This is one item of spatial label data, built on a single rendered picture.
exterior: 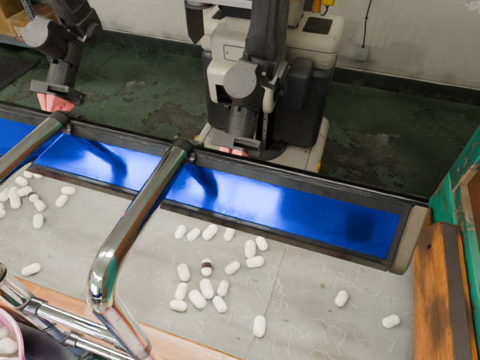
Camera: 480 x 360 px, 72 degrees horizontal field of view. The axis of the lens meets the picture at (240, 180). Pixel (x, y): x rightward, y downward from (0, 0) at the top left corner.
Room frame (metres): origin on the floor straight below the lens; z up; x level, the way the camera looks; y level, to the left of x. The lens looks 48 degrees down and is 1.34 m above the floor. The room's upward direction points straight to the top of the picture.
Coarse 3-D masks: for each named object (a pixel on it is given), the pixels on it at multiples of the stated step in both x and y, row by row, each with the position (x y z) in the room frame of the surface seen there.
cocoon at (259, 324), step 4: (256, 316) 0.21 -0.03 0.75; (260, 316) 0.21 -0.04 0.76; (256, 320) 0.20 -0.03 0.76; (260, 320) 0.20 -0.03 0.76; (264, 320) 0.20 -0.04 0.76; (256, 324) 0.20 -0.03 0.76; (260, 324) 0.20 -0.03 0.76; (264, 324) 0.20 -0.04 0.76; (256, 328) 0.19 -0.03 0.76; (260, 328) 0.19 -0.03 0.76; (264, 328) 0.19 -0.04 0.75; (256, 332) 0.18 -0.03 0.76; (260, 332) 0.18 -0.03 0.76; (264, 332) 0.19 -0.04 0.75; (260, 336) 0.18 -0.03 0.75
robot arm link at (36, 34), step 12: (36, 24) 0.68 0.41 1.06; (48, 24) 0.68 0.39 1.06; (60, 24) 0.77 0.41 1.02; (96, 24) 0.76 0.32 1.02; (24, 36) 0.67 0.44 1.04; (36, 36) 0.66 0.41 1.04; (48, 36) 0.66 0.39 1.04; (60, 36) 0.70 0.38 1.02; (72, 36) 0.73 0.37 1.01; (84, 36) 0.74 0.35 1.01; (96, 36) 0.75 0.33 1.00; (36, 48) 0.65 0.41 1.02; (48, 48) 0.66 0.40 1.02; (60, 48) 0.68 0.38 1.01
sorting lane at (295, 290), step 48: (48, 192) 0.51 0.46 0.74; (96, 192) 0.51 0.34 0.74; (0, 240) 0.37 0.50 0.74; (48, 240) 0.37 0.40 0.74; (96, 240) 0.37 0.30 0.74; (144, 240) 0.37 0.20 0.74; (240, 240) 0.37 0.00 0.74; (144, 288) 0.27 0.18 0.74; (192, 288) 0.27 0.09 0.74; (240, 288) 0.27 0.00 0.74; (288, 288) 0.27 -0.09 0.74; (336, 288) 0.27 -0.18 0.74; (384, 288) 0.27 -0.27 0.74; (192, 336) 0.18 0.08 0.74; (240, 336) 0.18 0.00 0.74; (288, 336) 0.18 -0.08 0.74; (336, 336) 0.18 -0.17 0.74; (384, 336) 0.18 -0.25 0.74
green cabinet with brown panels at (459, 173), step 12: (468, 144) 0.47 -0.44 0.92; (468, 156) 0.45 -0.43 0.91; (456, 168) 0.46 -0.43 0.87; (468, 168) 0.42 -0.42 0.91; (456, 180) 0.43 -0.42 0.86; (468, 180) 0.41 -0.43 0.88; (456, 192) 0.41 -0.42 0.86; (468, 192) 0.39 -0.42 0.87; (456, 204) 0.38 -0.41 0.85; (468, 204) 0.36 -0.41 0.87; (456, 216) 0.36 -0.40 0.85; (468, 216) 0.34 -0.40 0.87; (468, 228) 0.31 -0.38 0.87; (468, 240) 0.29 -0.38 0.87; (468, 252) 0.27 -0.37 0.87; (468, 264) 0.25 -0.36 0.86; (468, 276) 0.24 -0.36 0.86
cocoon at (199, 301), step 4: (192, 292) 0.25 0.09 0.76; (196, 292) 0.25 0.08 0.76; (192, 296) 0.24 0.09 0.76; (196, 296) 0.24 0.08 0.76; (200, 296) 0.24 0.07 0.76; (192, 300) 0.24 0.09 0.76; (196, 300) 0.24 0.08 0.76; (200, 300) 0.24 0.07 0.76; (204, 300) 0.24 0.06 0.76; (196, 304) 0.23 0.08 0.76; (200, 304) 0.23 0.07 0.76; (204, 304) 0.23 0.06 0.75; (200, 308) 0.23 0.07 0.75
